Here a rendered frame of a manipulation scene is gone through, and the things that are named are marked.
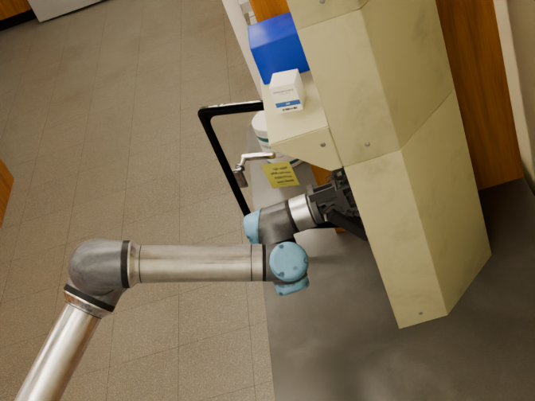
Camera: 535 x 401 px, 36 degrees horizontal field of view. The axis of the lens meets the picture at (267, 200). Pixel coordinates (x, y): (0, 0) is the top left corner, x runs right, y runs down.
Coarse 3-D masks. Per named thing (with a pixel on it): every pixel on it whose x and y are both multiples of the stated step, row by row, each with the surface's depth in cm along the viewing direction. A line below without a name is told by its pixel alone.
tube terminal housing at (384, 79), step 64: (384, 0) 141; (320, 64) 142; (384, 64) 145; (448, 64) 160; (384, 128) 151; (448, 128) 165; (384, 192) 160; (448, 192) 171; (384, 256) 171; (448, 256) 177
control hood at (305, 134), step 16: (304, 80) 165; (272, 112) 160; (288, 112) 158; (304, 112) 156; (320, 112) 154; (272, 128) 156; (288, 128) 154; (304, 128) 152; (320, 128) 151; (272, 144) 152; (288, 144) 152; (304, 144) 152; (320, 144) 152; (304, 160) 154; (320, 160) 155; (336, 160) 155
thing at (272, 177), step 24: (216, 120) 195; (240, 120) 193; (264, 120) 191; (240, 144) 198; (264, 144) 196; (264, 168) 202; (288, 168) 199; (312, 168) 197; (264, 192) 207; (288, 192) 205
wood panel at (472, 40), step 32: (256, 0) 174; (448, 0) 177; (480, 0) 178; (448, 32) 182; (480, 32) 182; (480, 64) 187; (480, 96) 193; (480, 128) 198; (512, 128) 199; (480, 160) 204; (512, 160) 205
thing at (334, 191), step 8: (328, 176) 177; (336, 176) 177; (344, 176) 176; (328, 184) 176; (336, 184) 176; (344, 184) 174; (312, 192) 175; (320, 192) 175; (328, 192) 175; (336, 192) 173; (344, 192) 174; (312, 200) 176; (320, 200) 176; (328, 200) 177; (336, 200) 177; (344, 200) 174; (352, 200) 176; (312, 208) 176; (320, 208) 178; (328, 208) 178; (336, 208) 178; (344, 208) 176; (352, 208) 176; (320, 216) 176; (352, 216) 177
